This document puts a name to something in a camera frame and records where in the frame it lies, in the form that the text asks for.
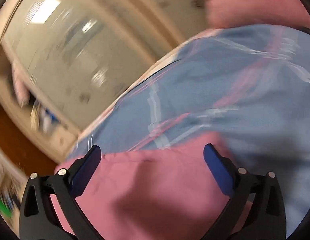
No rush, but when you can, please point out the blue plaid bed sheet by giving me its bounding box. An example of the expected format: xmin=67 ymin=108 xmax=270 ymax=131
xmin=68 ymin=25 xmax=310 ymax=235

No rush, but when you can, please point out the cream sliding-door wardrobe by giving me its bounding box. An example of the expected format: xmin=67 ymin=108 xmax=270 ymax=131
xmin=0 ymin=0 xmax=207 ymax=163

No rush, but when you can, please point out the pink and white hooded jacket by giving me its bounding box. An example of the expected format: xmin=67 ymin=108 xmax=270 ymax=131
xmin=51 ymin=130 xmax=253 ymax=240

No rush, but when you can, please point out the brown wooden door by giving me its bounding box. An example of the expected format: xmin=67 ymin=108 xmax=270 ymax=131
xmin=0 ymin=107 xmax=57 ymax=176

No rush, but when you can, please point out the rolled pink quilt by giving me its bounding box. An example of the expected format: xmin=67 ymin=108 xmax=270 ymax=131
xmin=205 ymin=0 xmax=310 ymax=29

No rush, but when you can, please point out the pink garment hanging in wardrobe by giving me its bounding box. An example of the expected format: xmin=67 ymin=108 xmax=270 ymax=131
xmin=11 ymin=62 xmax=30 ymax=108

